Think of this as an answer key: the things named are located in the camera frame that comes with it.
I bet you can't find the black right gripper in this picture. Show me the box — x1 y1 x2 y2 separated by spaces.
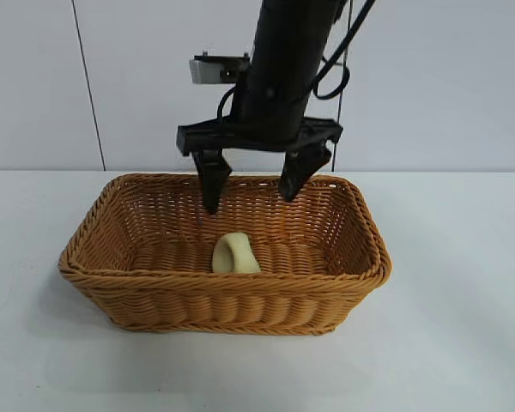
175 71 343 215

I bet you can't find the pale yellow egg yolk pastry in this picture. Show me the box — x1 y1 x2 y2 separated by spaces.
211 231 263 275

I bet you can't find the woven wicker basket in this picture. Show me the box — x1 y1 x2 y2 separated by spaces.
58 173 394 336

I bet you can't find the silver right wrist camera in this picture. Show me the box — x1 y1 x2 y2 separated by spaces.
188 52 252 86

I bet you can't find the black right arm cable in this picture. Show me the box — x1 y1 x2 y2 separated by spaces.
312 0 377 100

